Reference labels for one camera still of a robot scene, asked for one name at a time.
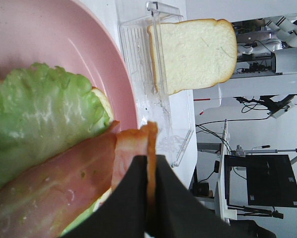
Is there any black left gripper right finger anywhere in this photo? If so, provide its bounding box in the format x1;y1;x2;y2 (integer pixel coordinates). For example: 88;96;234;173
146;155;238;238

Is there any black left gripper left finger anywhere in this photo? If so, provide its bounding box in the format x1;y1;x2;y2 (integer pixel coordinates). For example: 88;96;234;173
63;155;147;238

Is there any bacon strip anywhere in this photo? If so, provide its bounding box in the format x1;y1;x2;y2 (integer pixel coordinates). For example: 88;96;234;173
111;121;158;211
0;121;119;238

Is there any green lettuce leaf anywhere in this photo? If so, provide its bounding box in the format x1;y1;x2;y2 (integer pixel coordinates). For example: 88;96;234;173
0;62;111;238

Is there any white equipment stand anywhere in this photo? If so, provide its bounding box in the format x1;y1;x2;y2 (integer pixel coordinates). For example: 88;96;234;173
197;119;297;221

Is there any black computer monitor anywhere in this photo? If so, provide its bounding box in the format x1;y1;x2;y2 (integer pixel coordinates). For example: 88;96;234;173
224;154;297;208

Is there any clear plastic right tray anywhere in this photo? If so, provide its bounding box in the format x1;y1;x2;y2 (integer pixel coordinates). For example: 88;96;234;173
118;0;194;167

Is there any pink round plate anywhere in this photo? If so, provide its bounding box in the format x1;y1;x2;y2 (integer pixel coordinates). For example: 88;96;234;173
0;0;138;129

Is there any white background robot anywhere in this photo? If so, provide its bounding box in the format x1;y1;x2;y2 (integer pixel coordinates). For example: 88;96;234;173
234;12;297;57

